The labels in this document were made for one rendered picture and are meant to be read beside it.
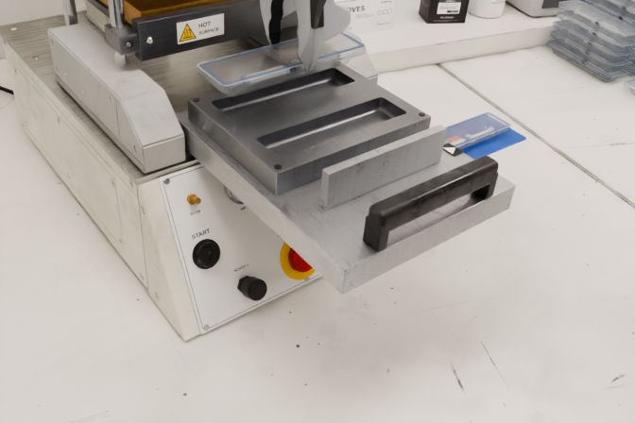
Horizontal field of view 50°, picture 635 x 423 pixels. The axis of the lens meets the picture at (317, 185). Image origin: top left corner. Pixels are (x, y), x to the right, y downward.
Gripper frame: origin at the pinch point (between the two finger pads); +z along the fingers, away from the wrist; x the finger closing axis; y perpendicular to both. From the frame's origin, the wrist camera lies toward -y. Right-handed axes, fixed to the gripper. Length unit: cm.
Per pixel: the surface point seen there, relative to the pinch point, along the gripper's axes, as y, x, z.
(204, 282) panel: -12.9, -3.9, 23.7
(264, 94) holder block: -1.3, 2.0, 5.9
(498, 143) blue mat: 48, 3, 29
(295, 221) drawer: -10.6, -16.6, 7.3
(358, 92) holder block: 6.9, -4.4, 4.8
